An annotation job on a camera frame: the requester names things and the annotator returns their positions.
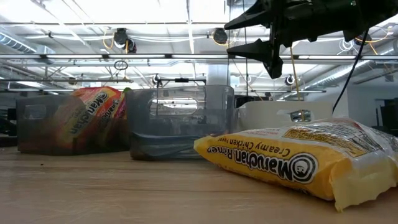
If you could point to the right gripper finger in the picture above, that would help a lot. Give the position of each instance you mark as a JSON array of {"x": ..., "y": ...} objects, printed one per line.
[
  {"x": 255, "y": 49},
  {"x": 255, "y": 17}
]

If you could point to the yellow ramen noodle packet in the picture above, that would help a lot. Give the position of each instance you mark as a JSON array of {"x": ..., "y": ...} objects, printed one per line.
[{"x": 295, "y": 161}]

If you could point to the green red ramen packet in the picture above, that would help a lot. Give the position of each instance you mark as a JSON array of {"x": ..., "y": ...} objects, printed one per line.
[{"x": 90, "y": 118}]

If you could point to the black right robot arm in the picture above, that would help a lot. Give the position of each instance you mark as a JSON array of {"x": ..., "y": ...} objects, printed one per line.
[{"x": 382, "y": 11}]

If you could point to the white building column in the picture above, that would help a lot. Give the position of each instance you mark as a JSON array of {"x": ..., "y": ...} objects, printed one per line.
[{"x": 217, "y": 74}]

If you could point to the white plastic bin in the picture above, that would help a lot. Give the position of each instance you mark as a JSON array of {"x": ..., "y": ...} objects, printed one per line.
[{"x": 264, "y": 118}]

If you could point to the grey translucent plastic bin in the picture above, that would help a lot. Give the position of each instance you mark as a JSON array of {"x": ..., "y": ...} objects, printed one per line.
[
  {"x": 34, "y": 133},
  {"x": 180, "y": 124}
]

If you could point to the long ceiling light bar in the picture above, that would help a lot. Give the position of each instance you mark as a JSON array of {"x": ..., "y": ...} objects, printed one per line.
[{"x": 140, "y": 56}]

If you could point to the black monitor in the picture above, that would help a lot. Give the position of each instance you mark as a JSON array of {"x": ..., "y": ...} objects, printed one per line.
[
  {"x": 12, "y": 113},
  {"x": 390, "y": 116}
]

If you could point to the grey ventilation duct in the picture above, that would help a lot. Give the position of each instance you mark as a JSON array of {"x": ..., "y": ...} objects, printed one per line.
[
  {"x": 15, "y": 43},
  {"x": 342, "y": 73}
]

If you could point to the black metal stand frame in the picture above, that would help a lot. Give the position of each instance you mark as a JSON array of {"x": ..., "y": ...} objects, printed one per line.
[{"x": 182, "y": 80}]

